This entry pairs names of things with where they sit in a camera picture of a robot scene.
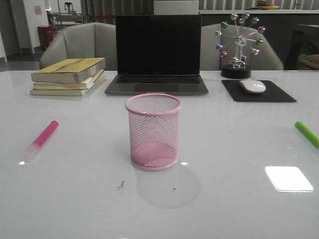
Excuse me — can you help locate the pink highlighter pen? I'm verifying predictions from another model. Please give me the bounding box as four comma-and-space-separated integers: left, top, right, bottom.
20, 120, 59, 164

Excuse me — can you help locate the green highlighter pen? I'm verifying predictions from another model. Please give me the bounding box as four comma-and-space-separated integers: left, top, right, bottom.
295, 121, 319, 149

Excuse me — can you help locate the pink mesh pen holder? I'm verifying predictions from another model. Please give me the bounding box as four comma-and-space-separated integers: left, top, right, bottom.
125, 93, 182, 170

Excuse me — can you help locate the grey laptop black screen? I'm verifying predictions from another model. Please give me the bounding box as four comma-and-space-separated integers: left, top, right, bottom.
105, 14, 208, 95

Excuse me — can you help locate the middle cream book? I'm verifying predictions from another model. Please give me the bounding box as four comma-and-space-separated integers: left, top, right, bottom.
33, 70, 104, 90

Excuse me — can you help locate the cream book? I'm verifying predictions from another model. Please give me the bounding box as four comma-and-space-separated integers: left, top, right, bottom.
28, 76, 103, 96
33, 70, 104, 90

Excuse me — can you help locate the ferris wheel desk ornament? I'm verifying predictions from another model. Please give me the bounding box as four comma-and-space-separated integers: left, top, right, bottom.
214, 12, 266, 79

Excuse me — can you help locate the white computer mouse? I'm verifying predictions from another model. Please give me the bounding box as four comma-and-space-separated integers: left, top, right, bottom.
239, 79, 266, 94

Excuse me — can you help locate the top yellow book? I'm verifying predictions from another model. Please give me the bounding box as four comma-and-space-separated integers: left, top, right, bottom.
31, 57, 105, 83

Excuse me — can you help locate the grey armchair left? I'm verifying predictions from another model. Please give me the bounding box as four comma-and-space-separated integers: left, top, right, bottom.
39, 22, 118, 71

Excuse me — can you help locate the grey armchair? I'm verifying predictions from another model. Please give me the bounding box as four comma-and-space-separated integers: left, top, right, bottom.
39, 22, 118, 71
200, 24, 283, 71

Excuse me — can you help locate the grey armchair right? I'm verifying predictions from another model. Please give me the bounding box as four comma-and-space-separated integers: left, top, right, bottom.
200, 24, 283, 71

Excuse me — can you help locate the black mouse pad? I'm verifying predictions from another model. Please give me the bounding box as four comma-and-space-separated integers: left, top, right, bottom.
222, 80, 297, 103

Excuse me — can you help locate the bottom cream book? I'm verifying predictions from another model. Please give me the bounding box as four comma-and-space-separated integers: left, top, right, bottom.
28, 76, 103, 96

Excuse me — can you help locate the red bin background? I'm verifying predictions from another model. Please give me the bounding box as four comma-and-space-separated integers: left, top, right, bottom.
37, 26, 53, 50

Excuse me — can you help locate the fruit bowl on counter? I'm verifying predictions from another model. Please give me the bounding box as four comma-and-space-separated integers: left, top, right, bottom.
257, 0, 279, 10

